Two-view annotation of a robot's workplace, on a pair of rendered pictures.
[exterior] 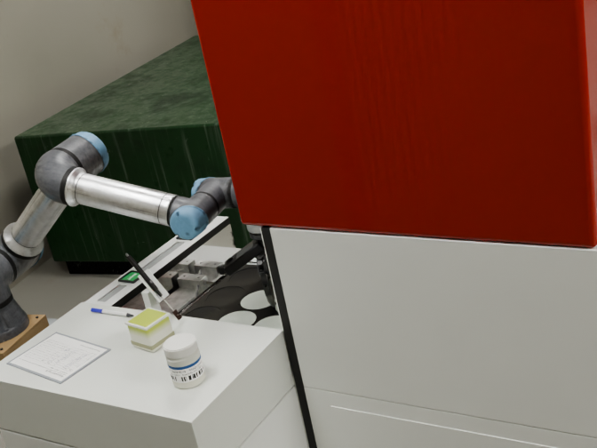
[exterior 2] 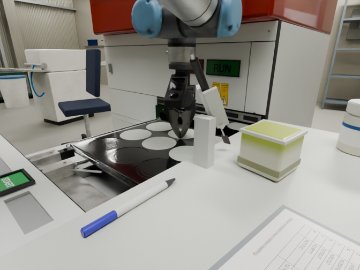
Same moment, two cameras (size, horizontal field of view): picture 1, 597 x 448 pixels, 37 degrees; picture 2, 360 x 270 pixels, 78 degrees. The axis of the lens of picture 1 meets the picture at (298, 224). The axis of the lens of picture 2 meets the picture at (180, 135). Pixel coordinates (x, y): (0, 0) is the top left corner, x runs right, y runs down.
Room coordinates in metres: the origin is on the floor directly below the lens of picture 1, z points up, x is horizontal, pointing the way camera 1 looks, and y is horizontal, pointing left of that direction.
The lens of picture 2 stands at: (1.93, 0.72, 1.14)
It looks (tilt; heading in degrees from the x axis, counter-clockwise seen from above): 20 degrees down; 277
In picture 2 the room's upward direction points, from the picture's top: straight up
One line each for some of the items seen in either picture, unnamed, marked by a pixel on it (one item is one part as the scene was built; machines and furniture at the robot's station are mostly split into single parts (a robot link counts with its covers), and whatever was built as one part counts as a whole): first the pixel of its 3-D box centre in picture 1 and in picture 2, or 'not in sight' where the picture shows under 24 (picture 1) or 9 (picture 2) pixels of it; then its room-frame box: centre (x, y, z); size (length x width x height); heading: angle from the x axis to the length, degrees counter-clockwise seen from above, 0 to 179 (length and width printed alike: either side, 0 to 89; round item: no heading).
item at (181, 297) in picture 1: (178, 304); (72, 196); (2.19, 0.36, 0.87); 0.36 x 0.08 x 0.03; 145
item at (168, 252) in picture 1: (167, 278); (0, 192); (2.32, 0.40, 0.89); 0.55 x 0.09 x 0.14; 145
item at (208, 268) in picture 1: (209, 268); (41, 160); (2.32, 0.27, 0.89); 0.08 x 0.03 x 0.03; 55
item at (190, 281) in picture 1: (192, 281); (54, 171); (2.26, 0.32, 0.89); 0.08 x 0.03 x 0.03; 55
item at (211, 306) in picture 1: (259, 300); (159, 143); (2.06, 0.14, 0.90); 0.34 x 0.34 x 0.01; 55
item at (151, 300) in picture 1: (155, 297); (210, 125); (1.92, 0.37, 1.03); 0.06 x 0.04 x 0.13; 55
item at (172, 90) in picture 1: (267, 133); not in sight; (5.09, 0.07, 0.41); 2.08 x 1.90 x 0.83; 154
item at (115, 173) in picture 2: (203, 293); (102, 166); (2.16, 0.28, 0.90); 0.38 x 0.01 x 0.01; 145
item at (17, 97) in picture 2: not in sight; (14, 91); (6.17, -3.83, 0.33); 0.56 x 0.54 x 0.66; 153
